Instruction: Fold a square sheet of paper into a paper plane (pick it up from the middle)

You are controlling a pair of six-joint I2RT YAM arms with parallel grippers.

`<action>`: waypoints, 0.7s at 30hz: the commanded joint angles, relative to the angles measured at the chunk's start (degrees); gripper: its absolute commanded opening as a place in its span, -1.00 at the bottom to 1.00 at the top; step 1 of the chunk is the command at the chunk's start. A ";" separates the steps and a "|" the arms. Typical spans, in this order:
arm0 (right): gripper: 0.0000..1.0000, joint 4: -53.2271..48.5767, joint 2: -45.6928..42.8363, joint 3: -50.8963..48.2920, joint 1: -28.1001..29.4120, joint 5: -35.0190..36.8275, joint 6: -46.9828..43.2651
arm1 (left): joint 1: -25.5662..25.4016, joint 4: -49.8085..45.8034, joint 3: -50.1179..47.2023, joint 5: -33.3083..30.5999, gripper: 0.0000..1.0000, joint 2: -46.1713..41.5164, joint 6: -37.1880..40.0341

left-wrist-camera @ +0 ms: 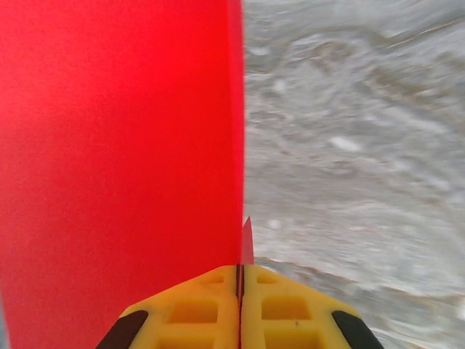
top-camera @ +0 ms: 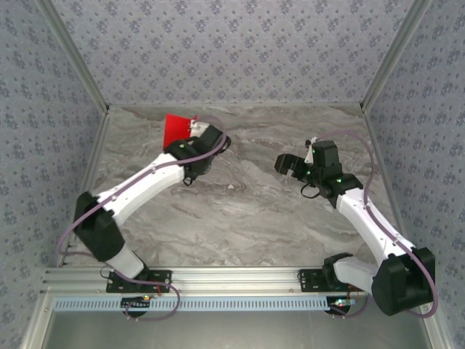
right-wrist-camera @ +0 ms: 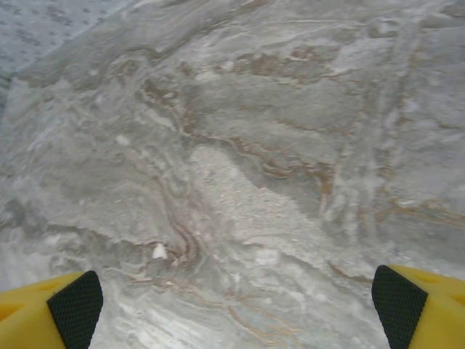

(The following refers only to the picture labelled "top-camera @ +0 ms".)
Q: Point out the aluminium mounting rail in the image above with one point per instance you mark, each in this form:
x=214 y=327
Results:
x=232 y=280

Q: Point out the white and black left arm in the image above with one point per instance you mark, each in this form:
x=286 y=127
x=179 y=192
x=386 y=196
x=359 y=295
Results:
x=145 y=181

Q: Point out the black left controller board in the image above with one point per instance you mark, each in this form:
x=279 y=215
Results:
x=136 y=303

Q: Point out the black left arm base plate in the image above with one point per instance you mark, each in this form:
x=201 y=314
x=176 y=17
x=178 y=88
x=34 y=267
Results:
x=160 y=273

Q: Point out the black controller board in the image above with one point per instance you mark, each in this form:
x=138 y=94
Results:
x=339 y=310
x=136 y=303

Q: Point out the aluminium frame post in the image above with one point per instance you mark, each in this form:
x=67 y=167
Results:
x=394 y=54
x=73 y=54

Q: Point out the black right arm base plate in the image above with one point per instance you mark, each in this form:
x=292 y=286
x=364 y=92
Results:
x=309 y=285

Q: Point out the red paper sheet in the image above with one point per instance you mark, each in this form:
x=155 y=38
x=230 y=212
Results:
x=174 y=129

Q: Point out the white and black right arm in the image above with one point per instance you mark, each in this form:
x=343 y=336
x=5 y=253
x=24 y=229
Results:
x=367 y=221

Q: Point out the aluminium table side rail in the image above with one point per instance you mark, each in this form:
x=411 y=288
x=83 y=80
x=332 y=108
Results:
x=91 y=163
x=370 y=127

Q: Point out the aluminium table end rail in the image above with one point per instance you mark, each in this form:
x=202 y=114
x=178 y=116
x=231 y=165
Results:
x=232 y=105

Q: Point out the black right controller board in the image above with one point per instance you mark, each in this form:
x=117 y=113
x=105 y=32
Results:
x=339 y=310

